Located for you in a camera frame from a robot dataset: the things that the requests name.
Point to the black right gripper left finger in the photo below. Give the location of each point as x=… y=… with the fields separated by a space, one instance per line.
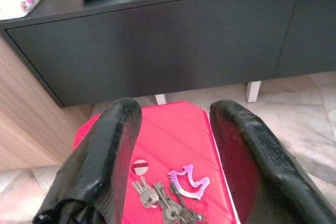
x=99 y=155

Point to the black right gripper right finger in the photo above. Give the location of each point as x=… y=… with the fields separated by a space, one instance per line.
x=262 y=169

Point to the key bunch with purple charm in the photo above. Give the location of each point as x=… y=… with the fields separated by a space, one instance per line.
x=170 y=212

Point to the key bunch with round tag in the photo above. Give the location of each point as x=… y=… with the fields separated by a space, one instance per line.
x=140 y=167

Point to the red plastic stool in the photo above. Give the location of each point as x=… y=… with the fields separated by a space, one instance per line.
x=170 y=134

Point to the white console leg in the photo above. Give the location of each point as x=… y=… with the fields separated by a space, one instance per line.
x=160 y=99
x=253 y=91

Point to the light wooden cabinet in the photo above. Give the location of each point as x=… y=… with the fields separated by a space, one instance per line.
x=26 y=116

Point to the black TV console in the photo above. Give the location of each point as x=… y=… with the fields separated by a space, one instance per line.
x=157 y=51

